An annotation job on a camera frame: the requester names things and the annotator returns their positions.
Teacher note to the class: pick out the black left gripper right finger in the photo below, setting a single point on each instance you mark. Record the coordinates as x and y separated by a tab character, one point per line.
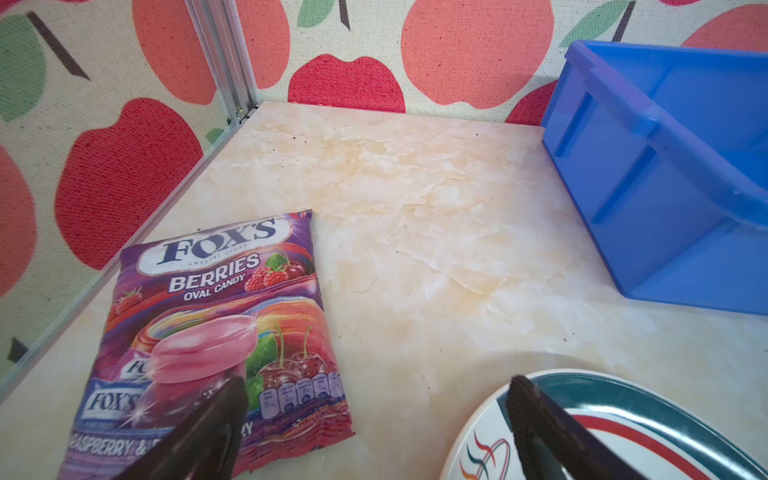
551	444

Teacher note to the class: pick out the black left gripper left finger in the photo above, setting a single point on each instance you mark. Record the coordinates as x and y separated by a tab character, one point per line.
204	445

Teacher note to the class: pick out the green red striped rim plate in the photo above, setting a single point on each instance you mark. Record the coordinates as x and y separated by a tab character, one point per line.
657	437

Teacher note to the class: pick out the blue plastic bin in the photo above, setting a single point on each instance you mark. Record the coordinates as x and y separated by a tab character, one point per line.
663	151

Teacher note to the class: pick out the Fox's berries candy bag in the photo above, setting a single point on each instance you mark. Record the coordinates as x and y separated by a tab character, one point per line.
239	301

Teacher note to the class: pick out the aluminium left corner post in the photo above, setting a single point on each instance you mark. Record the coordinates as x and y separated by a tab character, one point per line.
222	38

